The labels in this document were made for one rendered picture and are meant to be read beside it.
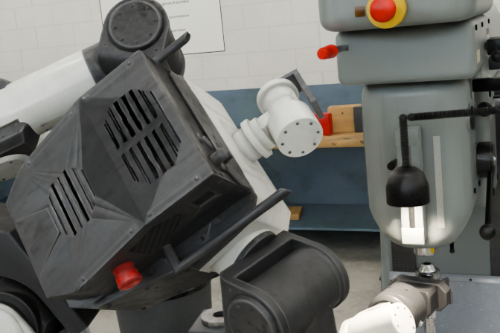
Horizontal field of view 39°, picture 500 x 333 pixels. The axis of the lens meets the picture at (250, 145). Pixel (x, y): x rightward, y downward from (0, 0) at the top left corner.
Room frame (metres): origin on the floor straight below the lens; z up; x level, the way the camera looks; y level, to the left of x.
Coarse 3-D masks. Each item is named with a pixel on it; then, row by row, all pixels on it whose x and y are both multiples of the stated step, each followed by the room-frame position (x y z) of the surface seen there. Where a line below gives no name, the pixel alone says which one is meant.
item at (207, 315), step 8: (208, 312) 1.50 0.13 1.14; (216, 312) 1.50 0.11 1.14; (200, 320) 1.49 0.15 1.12; (208, 320) 1.45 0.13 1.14; (216, 320) 1.45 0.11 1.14; (192, 328) 1.45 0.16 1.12; (200, 328) 1.45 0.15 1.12; (208, 328) 1.44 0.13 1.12; (216, 328) 1.44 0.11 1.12; (224, 328) 1.44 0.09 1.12
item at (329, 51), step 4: (344, 44) 1.27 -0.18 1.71; (320, 48) 1.15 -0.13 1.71; (324, 48) 1.14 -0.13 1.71; (328, 48) 1.15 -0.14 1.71; (332, 48) 1.16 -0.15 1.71; (336, 48) 1.18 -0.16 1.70; (340, 48) 1.22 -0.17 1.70; (344, 48) 1.25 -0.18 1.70; (320, 52) 1.14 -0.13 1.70; (324, 52) 1.14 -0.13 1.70; (328, 52) 1.14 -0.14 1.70; (332, 52) 1.16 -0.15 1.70; (336, 52) 1.18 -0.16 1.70; (320, 56) 1.14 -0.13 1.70; (324, 56) 1.14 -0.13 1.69; (328, 56) 1.15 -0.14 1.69; (332, 56) 1.17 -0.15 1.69
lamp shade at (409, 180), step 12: (396, 168) 1.17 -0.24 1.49; (408, 168) 1.16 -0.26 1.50; (396, 180) 1.15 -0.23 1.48; (408, 180) 1.14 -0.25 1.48; (420, 180) 1.14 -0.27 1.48; (396, 192) 1.14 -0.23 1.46; (408, 192) 1.13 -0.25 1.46; (420, 192) 1.14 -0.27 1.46; (396, 204) 1.14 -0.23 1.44; (408, 204) 1.13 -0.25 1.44; (420, 204) 1.14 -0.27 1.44
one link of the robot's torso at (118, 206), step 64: (128, 64) 0.89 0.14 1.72; (64, 128) 0.91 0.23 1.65; (128, 128) 0.99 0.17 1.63; (192, 128) 0.85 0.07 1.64; (64, 192) 0.89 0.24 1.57; (128, 192) 0.82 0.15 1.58; (192, 192) 0.80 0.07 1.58; (256, 192) 0.90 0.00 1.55; (64, 256) 0.86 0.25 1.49; (128, 256) 0.84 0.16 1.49; (192, 256) 0.85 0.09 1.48
